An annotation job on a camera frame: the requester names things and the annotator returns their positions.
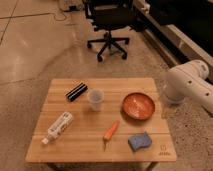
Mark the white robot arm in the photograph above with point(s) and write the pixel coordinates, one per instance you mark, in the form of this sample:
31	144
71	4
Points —
188	80

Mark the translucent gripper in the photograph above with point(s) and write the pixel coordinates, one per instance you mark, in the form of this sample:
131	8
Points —
168	107

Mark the orange bowl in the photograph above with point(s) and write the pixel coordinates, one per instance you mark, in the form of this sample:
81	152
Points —
138	106

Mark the blue sponge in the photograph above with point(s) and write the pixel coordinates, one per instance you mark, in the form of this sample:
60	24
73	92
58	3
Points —
138	141

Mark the wooden table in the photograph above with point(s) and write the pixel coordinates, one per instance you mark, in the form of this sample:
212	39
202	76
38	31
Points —
82	141

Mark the clear plastic cup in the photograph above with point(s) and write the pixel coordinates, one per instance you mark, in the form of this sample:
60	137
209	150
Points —
95	98

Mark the long bench with shelf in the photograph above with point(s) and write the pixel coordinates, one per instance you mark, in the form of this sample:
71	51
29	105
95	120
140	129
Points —
177	38

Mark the orange pepper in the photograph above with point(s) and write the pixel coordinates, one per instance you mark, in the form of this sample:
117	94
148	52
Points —
109	133

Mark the white device on floor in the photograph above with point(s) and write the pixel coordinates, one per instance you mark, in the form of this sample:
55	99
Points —
70	5

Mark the black office chair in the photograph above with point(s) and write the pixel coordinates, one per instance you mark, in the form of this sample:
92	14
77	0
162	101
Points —
109	15

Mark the black rectangular box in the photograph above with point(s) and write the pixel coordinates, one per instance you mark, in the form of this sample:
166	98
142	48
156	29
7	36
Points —
76	92

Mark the white plastic bottle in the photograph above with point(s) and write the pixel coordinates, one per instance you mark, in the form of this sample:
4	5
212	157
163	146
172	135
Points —
58	127

